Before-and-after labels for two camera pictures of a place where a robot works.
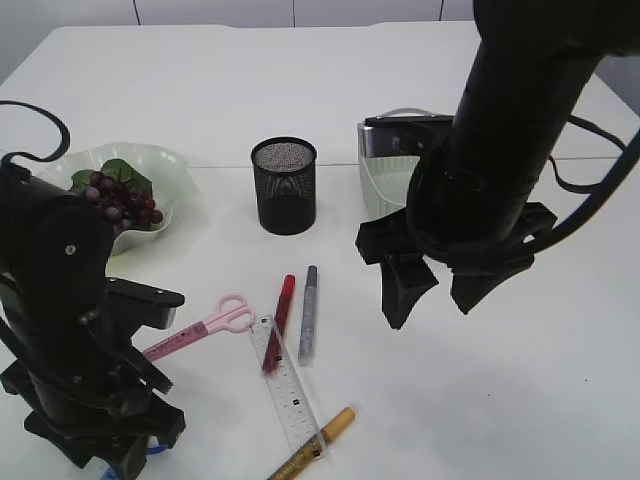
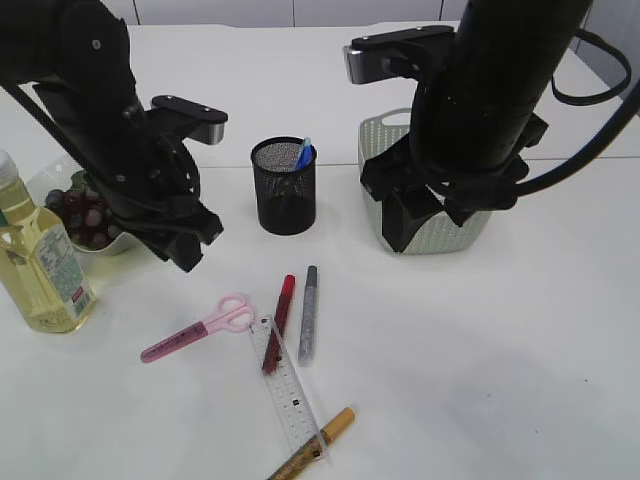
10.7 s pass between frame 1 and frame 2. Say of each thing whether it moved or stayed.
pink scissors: stayed
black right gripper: moved
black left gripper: moved
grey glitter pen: stayed
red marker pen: stayed
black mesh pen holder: stayed
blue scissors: moved
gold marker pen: stayed
